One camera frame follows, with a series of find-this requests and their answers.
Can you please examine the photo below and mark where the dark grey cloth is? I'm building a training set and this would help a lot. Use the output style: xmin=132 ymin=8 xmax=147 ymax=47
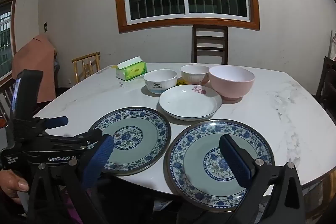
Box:
xmin=53 ymin=51 xmax=61 ymax=88

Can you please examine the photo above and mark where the dark carved wooden armchair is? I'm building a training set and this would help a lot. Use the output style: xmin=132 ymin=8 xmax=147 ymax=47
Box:
xmin=0 ymin=80 xmax=16 ymax=128

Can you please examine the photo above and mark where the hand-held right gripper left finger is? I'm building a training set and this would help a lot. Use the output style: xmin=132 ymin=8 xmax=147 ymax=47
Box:
xmin=28 ymin=134 xmax=115 ymax=224

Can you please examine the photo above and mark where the purple patterned clothing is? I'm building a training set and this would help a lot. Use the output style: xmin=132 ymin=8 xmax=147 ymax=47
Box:
xmin=67 ymin=195 xmax=84 ymax=224

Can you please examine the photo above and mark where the person's left hand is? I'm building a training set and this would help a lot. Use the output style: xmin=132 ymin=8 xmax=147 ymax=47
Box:
xmin=0 ymin=169 xmax=30 ymax=205

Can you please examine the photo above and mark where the green tissue pack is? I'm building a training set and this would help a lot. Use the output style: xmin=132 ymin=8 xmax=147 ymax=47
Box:
xmin=116 ymin=56 xmax=147 ymax=81

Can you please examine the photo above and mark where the small wood-framed barred window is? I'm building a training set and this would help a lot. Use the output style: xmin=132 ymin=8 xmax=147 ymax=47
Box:
xmin=0 ymin=0 xmax=17 ymax=83

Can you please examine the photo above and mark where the dark wooden side chair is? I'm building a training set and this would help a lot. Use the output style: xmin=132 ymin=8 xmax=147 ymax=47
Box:
xmin=315 ymin=56 xmax=336 ymax=119

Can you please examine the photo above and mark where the white bowl with pink base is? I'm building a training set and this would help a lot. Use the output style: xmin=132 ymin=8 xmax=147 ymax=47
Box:
xmin=180 ymin=64 xmax=210 ymax=85

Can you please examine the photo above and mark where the blue floral patterned plate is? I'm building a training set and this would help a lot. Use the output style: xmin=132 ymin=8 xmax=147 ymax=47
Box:
xmin=163 ymin=119 xmax=275 ymax=212
xmin=88 ymin=107 xmax=172 ymax=176

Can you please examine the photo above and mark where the dark wooden slatted chair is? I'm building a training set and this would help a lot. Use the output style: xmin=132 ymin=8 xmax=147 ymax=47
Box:
xmin=192 ymin=25 xmax=228 ymax=65

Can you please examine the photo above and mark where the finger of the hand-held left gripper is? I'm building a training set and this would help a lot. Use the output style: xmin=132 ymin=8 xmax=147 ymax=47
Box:
xmin=34 ymin=116 xmax=69 ymax=132
xmin=49 ymin=129 xmax=103 ymax=151

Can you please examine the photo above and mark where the white bowl with blue print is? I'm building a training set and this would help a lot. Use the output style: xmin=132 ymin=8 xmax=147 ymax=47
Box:
xmin=143 ymin=69 xmax=178 ymax=94

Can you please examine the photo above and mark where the white plate with pink flower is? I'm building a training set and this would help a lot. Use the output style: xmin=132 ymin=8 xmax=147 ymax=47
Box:
xmin=159 ymin=84 xmax=223 ymax=121

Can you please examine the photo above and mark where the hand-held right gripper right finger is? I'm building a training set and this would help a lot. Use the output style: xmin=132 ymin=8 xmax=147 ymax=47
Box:
xmin=219 ymin=134 xmax=306 ymax=224

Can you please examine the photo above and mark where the white plastic bag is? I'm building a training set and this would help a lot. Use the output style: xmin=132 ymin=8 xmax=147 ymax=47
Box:
xmin=329 ymin=30 xmax=336 ymax=60

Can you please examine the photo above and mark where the bamboo chair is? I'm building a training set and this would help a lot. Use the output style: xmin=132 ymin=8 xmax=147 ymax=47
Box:
xmin=72 ymin=51 xmax=101 ymax=84

